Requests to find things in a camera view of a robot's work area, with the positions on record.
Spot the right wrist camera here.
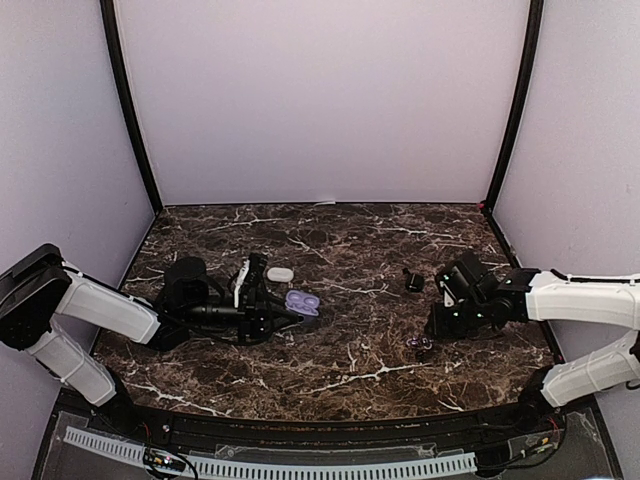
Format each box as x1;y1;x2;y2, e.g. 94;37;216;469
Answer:
435;250;488;307

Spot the purple earbud charging case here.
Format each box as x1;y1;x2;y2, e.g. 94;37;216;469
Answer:
285;290;320;321

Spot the white earbud charging case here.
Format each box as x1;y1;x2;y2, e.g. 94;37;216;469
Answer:
267;267;294;283

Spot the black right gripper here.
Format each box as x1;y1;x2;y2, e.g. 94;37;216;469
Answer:
426;295;490;340

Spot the right black frame post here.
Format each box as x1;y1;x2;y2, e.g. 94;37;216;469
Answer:
482;0;545;216

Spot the black front table rail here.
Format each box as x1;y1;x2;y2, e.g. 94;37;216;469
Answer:
136;406;521;447

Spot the white slotted cable duct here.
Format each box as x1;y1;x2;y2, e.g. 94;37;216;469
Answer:
63;427;477;479

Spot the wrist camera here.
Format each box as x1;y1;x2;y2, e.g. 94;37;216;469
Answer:
435;250;488;307
231;253;268;309

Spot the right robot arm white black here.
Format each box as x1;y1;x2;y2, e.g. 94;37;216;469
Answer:
425;251;639;434

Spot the black frame post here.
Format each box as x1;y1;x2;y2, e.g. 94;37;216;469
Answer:
482;0;545;216
99;0;164;215

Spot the black earbud charging case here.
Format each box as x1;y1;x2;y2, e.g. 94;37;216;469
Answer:
402;268;425;293

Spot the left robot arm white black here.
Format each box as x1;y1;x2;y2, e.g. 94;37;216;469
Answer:
1;243;303;436

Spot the left black frame post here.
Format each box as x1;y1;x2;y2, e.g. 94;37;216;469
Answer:
99;0;164;215

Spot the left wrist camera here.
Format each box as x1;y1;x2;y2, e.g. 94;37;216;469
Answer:
231;253;268;309

